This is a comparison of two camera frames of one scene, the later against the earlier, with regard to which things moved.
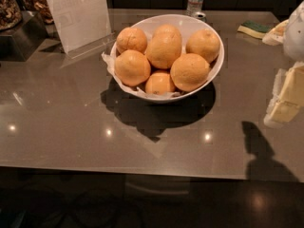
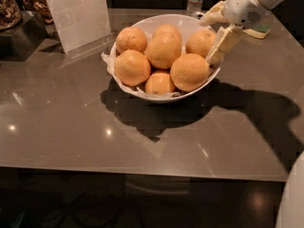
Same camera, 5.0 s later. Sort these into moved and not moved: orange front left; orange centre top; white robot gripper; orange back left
Moved: white robot gripper
Not moved: orange centre top; orange back left; orange front left
